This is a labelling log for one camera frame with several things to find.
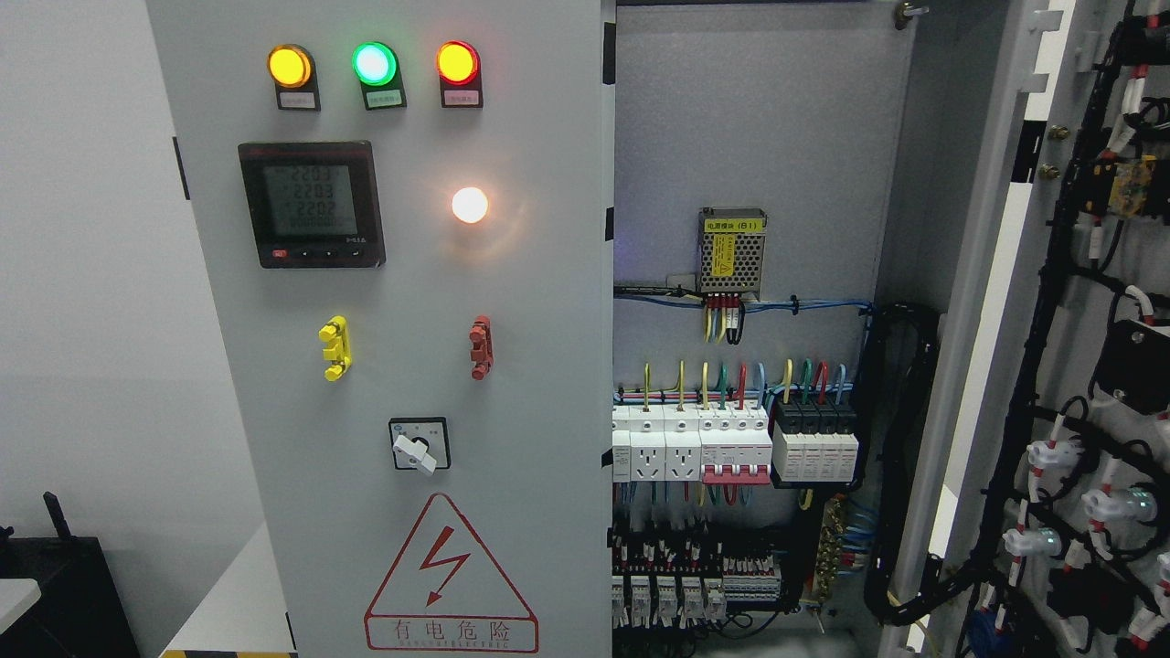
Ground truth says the black white surge protector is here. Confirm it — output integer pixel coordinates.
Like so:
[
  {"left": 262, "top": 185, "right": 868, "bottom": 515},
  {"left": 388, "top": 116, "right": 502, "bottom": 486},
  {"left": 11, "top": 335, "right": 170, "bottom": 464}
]
[{"left": 770, "top": 397, "right": 860, "bottom": 488}]

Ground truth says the green indicator light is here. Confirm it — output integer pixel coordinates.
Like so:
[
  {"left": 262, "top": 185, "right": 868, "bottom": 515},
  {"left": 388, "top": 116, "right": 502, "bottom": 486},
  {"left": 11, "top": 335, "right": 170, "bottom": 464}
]
[{"left": 351, "top": 41, "right": 407, "bottom": 110}]

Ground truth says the black digital power meter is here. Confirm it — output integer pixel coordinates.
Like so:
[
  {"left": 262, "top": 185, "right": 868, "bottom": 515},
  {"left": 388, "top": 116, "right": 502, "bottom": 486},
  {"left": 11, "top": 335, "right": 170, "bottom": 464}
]
[{"left": 238, "top": 140, "right": 385, "bottom": 268}]

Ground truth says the red handle circuit breaker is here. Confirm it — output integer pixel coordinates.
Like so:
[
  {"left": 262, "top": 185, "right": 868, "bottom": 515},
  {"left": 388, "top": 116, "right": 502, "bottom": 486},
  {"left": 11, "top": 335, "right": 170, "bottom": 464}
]
[{"left": 698, "top": 407, "right": 772, "bottom": 484}]

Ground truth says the white socket module row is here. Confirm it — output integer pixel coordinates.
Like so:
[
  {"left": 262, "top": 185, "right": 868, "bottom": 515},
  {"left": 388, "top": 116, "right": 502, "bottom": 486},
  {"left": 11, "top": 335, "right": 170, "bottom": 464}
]
[{"left": 612, "top": 405, "right": 703, "bottom": 484}]

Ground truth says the white rotary selector switch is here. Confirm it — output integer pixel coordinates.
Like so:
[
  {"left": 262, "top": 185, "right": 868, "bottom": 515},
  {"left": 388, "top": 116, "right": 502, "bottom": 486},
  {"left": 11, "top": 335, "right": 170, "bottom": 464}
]
[{"left": 388, "top": 417, "right": 450, "bottom": 477}]

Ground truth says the grey cabinet door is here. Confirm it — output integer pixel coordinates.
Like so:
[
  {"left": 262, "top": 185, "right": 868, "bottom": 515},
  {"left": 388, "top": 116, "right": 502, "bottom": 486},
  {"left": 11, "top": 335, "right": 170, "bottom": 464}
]
[
  {"left": 147, "top": 1, "right": 614, "bottom": 657},
  {"left": 931, "top": 1, "right": 1166, "bottom": 657}
]

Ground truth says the yellow indicator light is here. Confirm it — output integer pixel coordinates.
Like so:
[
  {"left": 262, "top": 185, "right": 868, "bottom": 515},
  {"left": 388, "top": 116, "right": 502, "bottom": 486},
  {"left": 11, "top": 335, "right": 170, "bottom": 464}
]
[{"left": 267, "top": 43, "right": 321, "bottom": 111}]

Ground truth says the black box at left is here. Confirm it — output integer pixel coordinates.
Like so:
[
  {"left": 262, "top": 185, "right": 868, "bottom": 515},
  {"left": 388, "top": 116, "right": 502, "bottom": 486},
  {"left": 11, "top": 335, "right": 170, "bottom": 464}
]
[{"left": 1, "top": 492, "right": 139, "bottom": 657}]

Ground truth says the black wire loom right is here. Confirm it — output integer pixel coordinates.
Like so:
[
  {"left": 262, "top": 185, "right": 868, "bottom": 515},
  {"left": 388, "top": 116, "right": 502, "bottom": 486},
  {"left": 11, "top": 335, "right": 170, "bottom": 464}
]
[{"left": 859, "top": 302, "right": 942, "bottom": 628}]

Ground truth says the white glowing indicator light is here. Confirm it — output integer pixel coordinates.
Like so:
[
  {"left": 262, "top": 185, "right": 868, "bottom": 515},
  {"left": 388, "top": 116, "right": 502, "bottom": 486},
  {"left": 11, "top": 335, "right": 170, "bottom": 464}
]
[{"left": 450, "top": 186, "right": 489, "bottom": 224}]

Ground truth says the red electric hazard warning sticker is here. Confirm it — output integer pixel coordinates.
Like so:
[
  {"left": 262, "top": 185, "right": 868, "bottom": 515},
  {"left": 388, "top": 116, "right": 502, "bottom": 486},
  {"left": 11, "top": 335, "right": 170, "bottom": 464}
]
[{"left": 364, "top": 493, "right": 539, "bottom": 653}]

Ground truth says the red indicator light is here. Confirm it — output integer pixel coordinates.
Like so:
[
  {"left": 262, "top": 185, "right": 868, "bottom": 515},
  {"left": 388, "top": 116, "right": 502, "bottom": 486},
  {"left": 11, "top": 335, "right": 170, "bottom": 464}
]
[{"left": 436, "top": 40, "right": 484, "bottom": 109}]

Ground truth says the metal mesh power supply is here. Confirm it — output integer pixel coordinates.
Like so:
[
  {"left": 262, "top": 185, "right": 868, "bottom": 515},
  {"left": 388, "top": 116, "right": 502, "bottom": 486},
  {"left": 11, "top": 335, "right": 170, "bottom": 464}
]
[{"left": 697, "top": 206, "right": 768, "bottom": 295}]

